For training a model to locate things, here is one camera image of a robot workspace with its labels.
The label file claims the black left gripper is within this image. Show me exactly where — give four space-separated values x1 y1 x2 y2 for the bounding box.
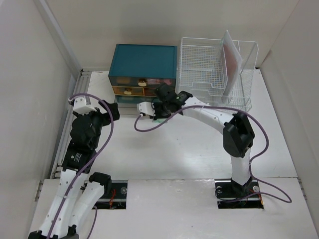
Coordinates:
75 100 119 148

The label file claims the green translucent plastic case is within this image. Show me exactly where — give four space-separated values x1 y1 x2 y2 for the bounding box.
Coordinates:
153 119 166 124

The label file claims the pink lid marker tube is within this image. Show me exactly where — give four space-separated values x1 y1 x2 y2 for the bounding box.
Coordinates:
147 78 175 86

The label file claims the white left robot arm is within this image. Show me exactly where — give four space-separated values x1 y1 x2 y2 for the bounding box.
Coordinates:
28 97 120 239

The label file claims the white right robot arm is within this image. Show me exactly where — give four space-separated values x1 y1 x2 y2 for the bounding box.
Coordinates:
155 83 255 198

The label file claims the teal drawer organizer box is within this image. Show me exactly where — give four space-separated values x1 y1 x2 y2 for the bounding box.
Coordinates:
108 44 178 105

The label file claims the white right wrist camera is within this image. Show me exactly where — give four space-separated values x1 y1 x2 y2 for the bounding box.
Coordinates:
137 102 155 117

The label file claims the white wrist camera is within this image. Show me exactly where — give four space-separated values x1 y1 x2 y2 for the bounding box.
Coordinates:
137 102 155 117
68 97 94 115

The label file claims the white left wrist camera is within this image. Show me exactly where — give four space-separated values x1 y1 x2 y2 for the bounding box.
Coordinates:
68 97 94 115

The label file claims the aluminium rail frame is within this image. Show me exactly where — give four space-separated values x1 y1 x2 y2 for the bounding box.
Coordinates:
44 69 91 179

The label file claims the white wire file rack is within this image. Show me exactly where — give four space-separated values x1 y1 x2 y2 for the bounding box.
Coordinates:
175 37 259 112

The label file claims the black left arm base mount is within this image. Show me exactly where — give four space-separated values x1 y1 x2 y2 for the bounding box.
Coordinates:
95 181 128 210

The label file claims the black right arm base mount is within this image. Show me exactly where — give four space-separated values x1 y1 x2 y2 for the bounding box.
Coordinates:
214 179 264 209

